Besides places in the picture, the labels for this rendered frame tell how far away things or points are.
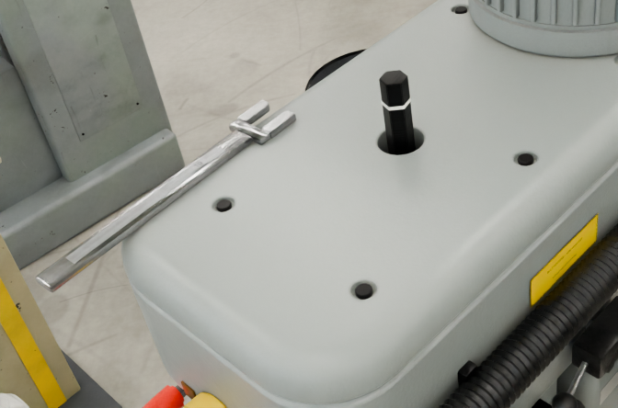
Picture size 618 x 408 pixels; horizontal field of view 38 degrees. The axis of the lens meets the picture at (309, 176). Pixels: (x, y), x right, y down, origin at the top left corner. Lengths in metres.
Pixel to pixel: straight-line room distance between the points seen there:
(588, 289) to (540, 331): 0.06
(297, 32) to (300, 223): 4.07
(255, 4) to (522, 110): 4.38
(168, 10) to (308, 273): 4.64
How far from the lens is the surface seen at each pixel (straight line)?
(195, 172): 0.70
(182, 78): 4.54
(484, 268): 0.61
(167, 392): 0.80
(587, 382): 0.94
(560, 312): 0.68
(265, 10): 4.97
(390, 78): 0.67
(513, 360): 0.65
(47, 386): 3.05
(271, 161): 0.70
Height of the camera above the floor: 2.31
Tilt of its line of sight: 39 degrees down
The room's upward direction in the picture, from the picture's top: 12 degrees counter-clockwise
